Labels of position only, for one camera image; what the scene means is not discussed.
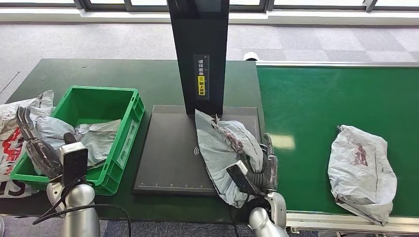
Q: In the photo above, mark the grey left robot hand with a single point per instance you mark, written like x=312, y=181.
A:
x=44, y=157

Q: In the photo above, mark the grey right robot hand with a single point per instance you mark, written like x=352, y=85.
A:
x=270, y=173

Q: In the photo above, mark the grey parcel bag red logo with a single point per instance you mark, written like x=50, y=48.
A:
x=98, y=137

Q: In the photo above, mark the grey parcel bag faded print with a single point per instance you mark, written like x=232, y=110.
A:
x=360, y=173

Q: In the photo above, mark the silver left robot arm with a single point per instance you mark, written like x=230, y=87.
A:
x=80, y=212

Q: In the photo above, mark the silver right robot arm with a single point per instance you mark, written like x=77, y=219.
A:
x=265, y=219

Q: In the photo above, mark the green conveyor belt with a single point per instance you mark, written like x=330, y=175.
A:
x=327, y=98

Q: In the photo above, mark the white round conveyor end cap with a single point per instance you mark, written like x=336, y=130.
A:
x=251, y=56

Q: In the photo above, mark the black inbound scanner machine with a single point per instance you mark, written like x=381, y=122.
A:
x=201, y=39

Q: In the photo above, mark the large white red-print bag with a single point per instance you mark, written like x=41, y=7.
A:
x=13, y=147

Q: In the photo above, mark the green plastic crate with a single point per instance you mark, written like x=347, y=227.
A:
x=98, y=101

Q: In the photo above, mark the yellow black scanner label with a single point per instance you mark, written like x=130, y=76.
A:
x=201, y=85

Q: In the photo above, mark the white window ledge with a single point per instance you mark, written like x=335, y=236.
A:
x=65, y=17

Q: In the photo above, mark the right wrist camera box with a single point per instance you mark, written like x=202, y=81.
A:
x=242, y=178

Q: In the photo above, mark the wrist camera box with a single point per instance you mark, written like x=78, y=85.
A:
x=74, y=163
x=242, y=178

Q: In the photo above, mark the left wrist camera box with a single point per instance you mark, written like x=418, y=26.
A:
x=74, y=163

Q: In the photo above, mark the dark window frame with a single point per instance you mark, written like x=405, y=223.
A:
x=104, y=5

